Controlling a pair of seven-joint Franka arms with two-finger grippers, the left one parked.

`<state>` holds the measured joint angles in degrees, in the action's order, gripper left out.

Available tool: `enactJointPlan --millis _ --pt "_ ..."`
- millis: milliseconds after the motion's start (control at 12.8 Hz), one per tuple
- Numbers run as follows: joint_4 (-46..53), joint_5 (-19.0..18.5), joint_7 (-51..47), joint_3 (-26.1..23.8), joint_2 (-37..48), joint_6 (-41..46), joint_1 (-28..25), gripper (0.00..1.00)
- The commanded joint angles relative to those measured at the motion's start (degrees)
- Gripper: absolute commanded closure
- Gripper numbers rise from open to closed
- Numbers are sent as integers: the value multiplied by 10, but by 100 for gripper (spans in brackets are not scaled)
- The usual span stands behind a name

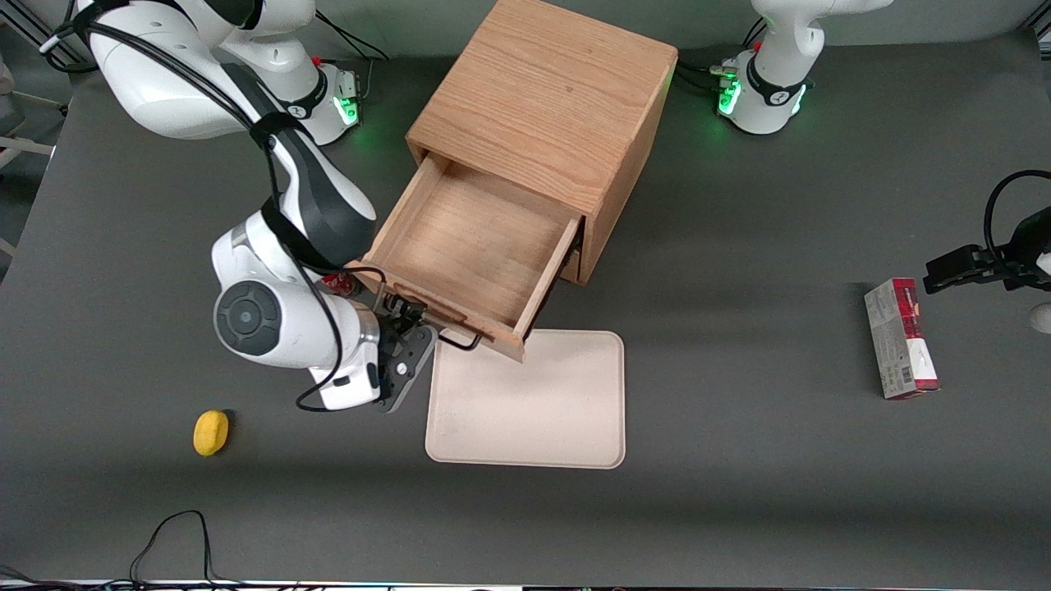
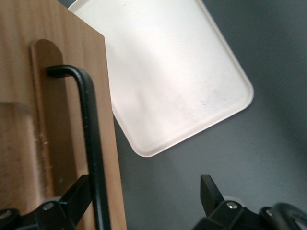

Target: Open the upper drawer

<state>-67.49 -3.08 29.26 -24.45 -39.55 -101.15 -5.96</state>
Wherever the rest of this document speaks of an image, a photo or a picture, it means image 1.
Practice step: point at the yellow lemon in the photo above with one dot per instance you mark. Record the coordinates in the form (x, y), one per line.
(210, 432)

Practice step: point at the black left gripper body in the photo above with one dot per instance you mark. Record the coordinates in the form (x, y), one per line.
(1028, 248)

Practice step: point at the wooden drawer with keyhole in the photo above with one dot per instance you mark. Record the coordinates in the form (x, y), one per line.
(468, 246)

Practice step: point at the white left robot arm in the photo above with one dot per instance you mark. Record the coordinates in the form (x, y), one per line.
(776, 82)

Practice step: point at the oak wooden cabinet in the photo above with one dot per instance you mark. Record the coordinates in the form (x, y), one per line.
(542, 90)

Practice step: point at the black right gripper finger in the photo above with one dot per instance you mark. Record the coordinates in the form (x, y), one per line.
(416, 315)
(396, 312)

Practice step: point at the grey red carton box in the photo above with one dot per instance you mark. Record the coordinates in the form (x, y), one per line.
(899, 341)

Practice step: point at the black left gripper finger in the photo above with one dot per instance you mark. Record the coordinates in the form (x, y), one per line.
(956, 269)

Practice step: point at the red soda bottle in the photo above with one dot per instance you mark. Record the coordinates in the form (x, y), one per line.
(337, 283)

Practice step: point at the cream plastic tray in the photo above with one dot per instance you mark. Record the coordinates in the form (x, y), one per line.
(534, 410)

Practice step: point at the plain wooden drawer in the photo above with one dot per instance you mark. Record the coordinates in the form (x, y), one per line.
(572, 267)

